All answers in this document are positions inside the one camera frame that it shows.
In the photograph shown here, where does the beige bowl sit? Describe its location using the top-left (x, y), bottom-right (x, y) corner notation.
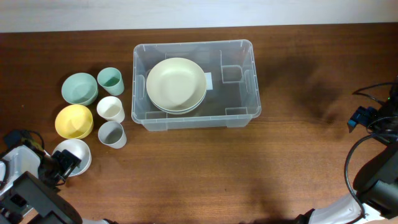
top-left (146, 57), bottom-right (207, 111)
top-left (151, 93), bottom-right (206, 114)

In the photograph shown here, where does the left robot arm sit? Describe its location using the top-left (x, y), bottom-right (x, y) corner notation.
top-left (1, 129), bottom-right (111, 224)

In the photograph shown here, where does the yellow small bowl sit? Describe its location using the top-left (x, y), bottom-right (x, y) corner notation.
top-left (55, 105), bottom-right (94, 139)

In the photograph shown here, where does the mint green small bowl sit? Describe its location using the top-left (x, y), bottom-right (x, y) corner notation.
top-left (61, 73), bottom-right (98, 106)

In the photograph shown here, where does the cream white cup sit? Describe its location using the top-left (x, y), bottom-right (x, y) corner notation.
top-left (96, 96), bottom-right (125, 123)

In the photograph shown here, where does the grey translucent cup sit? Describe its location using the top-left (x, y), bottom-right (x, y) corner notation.
top-left (98, 121), bottom-right (127, 149)

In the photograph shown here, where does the white small bowl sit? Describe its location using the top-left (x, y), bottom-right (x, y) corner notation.
top-left (52, 139), bottom-right (92, 177)

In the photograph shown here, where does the clear plastic storage bin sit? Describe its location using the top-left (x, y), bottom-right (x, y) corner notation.
top-left (131, 39), bottom-right (262, 131)

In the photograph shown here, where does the mint green cup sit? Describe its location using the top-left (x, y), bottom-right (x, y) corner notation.
top-left (97, 67), bottom-right (124, 96)

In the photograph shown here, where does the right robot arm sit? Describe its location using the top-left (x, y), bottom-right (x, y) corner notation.
top-left (293, 80), bottom-right (397, 224)

